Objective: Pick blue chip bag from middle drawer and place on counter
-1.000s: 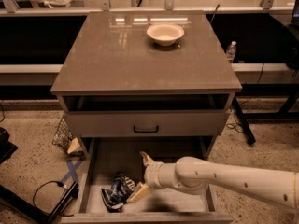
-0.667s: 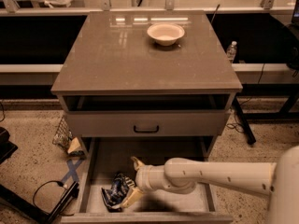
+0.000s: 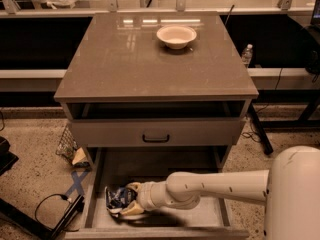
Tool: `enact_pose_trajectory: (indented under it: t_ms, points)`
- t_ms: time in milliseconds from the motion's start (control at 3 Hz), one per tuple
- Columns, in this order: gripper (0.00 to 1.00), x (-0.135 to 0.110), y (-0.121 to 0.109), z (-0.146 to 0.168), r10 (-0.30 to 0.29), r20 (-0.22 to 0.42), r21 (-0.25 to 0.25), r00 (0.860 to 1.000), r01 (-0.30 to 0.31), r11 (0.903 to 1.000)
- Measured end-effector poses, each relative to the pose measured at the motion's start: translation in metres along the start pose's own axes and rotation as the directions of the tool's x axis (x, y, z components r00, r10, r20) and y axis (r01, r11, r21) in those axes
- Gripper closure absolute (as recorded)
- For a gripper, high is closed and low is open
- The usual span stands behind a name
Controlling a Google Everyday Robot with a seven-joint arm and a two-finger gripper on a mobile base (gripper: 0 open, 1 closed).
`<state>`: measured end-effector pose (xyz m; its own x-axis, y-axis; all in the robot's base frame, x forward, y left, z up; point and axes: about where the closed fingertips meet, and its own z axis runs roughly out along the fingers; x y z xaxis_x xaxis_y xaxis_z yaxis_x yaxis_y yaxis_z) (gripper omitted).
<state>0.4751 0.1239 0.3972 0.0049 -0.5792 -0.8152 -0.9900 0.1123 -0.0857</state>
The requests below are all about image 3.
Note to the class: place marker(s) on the closed grey drawer front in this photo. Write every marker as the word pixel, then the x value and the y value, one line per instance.
pixel 183 132

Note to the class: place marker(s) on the clear water bottle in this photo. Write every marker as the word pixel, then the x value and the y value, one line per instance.
pixel 247 55

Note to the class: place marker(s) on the black object far left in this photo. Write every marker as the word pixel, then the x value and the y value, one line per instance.
pixel 7 158

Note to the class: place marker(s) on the grey drawer cabinet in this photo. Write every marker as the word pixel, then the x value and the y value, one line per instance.
pixel 122 71

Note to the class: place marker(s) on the open grey lower drawer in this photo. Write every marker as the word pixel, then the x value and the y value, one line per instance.
pixel 114 167

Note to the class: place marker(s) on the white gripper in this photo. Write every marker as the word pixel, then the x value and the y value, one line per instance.
pixel 147 195

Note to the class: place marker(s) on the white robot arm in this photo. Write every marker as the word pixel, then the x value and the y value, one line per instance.
pixel 289 191

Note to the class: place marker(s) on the black drawer handle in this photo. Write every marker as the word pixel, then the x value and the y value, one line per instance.
pixel 148 139

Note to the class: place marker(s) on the white paper bowl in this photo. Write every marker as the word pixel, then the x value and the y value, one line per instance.
pixel 176 36

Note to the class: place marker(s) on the blue chip bag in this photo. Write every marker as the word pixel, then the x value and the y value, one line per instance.
pixel 119 199

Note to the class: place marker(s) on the black floor stand left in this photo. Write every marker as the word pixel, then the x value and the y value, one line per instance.
pixel 12 215

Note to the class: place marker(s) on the black table leg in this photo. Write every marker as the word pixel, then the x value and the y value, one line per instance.
pixel 267 147

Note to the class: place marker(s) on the wire mesh basket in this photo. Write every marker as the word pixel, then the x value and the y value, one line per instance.
pixel 67 146

